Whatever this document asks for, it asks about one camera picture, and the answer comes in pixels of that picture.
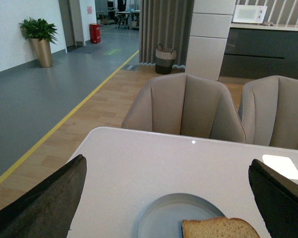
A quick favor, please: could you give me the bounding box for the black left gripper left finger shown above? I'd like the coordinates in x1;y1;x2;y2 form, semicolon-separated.
0;155;87;238

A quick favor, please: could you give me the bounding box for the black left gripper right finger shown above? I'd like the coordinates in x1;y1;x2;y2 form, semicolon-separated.
248;159;298;238

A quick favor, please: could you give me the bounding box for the brown bread slice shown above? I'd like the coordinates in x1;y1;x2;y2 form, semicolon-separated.
182;217;260;238

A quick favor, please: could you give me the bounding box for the light blue plate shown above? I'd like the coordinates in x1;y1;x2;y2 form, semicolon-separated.
138;193;224;238

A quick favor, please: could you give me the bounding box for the beige right chair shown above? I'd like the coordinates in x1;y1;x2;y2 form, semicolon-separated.
238;75;298;150

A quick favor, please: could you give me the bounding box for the beige chair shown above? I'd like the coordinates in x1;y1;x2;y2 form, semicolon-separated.
238;75;298;150
121;73;246;143

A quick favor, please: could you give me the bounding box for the beige left chair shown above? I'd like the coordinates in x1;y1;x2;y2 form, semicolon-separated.
121;73;246;143

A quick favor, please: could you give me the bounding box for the dark grey kitchen cabinet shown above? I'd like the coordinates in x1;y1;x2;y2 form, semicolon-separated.
220;26;298;79

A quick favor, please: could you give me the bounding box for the gold plant pot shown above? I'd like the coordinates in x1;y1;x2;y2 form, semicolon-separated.
30;38;53;67

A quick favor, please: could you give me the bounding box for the green potted plant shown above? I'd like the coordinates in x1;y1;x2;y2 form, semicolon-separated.
19;17;57;44

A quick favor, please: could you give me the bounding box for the red bin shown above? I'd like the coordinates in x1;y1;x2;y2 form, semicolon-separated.
89;23;101;44

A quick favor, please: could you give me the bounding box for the woven laundry basket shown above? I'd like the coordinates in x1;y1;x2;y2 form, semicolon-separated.
155;43;177;74

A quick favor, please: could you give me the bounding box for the white microwave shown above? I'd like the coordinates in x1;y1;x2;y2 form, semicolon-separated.
232;4;268;24

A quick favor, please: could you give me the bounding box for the white pillar cabinet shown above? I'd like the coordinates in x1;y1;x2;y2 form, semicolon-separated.
185;0;235;81

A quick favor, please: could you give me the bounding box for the grey curtain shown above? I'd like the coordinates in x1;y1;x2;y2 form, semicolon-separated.
139;0;194;65

